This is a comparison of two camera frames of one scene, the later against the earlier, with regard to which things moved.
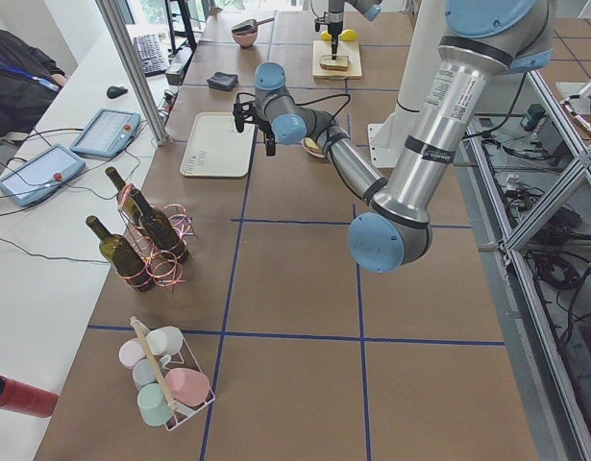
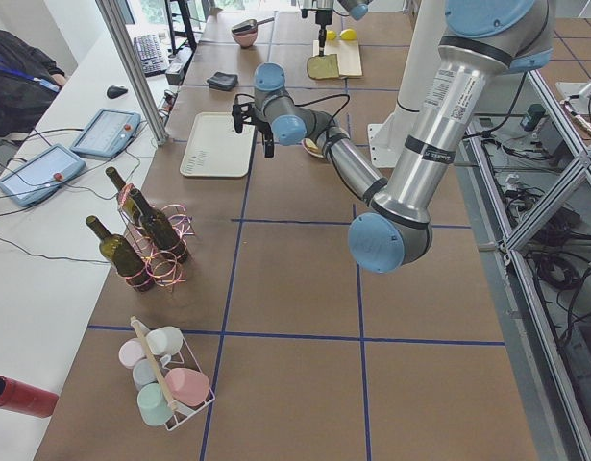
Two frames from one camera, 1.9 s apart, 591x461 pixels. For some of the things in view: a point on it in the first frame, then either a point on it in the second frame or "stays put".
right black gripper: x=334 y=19 → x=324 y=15
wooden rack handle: x=156 y=365 stays put
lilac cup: x=131 y=351 stays put
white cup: x=165 y=341 stays put
